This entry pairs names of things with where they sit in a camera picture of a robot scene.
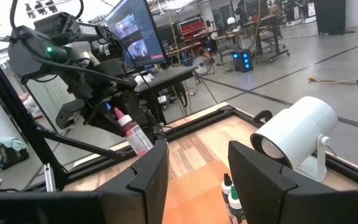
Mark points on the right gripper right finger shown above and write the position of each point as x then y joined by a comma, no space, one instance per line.
266,193

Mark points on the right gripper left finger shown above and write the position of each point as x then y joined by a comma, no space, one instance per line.
141,193

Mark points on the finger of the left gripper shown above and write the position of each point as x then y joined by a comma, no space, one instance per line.
104,119
141,119

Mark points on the pink cap food coloring bottle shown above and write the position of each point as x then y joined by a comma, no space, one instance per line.
137,138

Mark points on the green cap food coloring bottle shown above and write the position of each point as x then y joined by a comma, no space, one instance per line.
234,199

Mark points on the black cap food coloring bottle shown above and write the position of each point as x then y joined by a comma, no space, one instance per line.
227,180

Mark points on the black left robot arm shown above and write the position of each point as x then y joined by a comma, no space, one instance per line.
36,56

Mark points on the grey-green cabinet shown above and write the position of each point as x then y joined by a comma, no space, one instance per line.
51,93

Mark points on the black desk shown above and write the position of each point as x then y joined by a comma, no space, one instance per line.
166,76

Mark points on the teal cloth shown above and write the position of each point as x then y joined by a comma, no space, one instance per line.
9,143

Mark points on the white spot lamp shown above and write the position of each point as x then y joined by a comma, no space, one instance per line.
300,124

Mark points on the black curved clamp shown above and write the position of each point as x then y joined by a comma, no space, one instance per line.
261,115

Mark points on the floor fan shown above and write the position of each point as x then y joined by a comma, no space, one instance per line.
202,64

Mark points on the computer monitor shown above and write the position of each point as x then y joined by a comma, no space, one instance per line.
135,31

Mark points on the red storage shelf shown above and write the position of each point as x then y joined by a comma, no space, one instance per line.
193,31

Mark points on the computer tower blue lights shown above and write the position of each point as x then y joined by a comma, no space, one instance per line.
242,60

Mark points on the wooden work desk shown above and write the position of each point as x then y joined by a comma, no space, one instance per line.
244,31

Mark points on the person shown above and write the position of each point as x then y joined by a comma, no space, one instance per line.
272,18

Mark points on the black aluminium table frame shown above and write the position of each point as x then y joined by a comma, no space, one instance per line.
8,102

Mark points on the silver aluminium bracket strip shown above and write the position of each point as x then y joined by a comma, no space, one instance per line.
50,177

